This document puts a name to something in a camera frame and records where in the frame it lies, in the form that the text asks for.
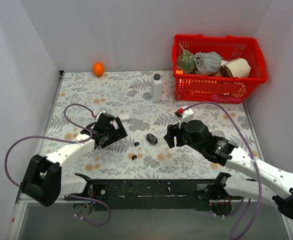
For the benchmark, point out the floral patterned table mat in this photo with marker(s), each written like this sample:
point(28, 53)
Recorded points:
point(126, 92)

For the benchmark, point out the white earbud charging case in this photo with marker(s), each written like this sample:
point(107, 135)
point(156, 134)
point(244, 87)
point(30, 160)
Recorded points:
point(124, 117)

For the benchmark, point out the white bottle black cap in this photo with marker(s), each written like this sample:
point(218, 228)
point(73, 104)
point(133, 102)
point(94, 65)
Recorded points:
point(156, 84)

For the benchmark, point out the green netted melon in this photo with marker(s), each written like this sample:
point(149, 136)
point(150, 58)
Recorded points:
point(185, 61)

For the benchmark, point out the red plastic shopping basket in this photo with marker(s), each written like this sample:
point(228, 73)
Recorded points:
point(194, 87)

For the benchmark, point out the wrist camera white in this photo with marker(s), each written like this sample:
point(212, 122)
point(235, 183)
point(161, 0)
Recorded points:
point(106, 119)
point(184, 115)

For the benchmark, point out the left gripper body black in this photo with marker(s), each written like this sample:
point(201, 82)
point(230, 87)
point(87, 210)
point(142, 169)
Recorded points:
point(115, 132)

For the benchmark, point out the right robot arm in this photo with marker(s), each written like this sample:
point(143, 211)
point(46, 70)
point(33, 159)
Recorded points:
point(267, 183)

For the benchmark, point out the black earbud charging case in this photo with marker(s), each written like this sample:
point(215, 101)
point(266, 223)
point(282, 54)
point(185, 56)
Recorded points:
point(151, 139)

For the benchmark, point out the beige paper roll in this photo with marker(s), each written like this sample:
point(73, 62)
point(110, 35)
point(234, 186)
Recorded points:
point(236, 68)

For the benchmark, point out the grey crumpled cloth bag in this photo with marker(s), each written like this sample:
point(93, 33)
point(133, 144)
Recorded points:
point(207, 63)

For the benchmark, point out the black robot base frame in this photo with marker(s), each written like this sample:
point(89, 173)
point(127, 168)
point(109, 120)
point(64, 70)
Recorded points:
point(159, 194)

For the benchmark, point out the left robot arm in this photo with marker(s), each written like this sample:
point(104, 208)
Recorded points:
point(43, 180)

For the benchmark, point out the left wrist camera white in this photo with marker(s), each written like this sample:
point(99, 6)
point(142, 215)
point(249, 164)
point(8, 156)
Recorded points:
point(106, 119)

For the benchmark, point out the orange fruit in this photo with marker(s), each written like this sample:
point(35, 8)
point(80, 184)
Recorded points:
point(98, 69)

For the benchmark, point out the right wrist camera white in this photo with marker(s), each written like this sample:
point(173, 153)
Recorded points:
point(184, 115)

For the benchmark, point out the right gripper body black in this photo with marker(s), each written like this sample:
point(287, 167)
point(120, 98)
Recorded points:
point(175, 135)

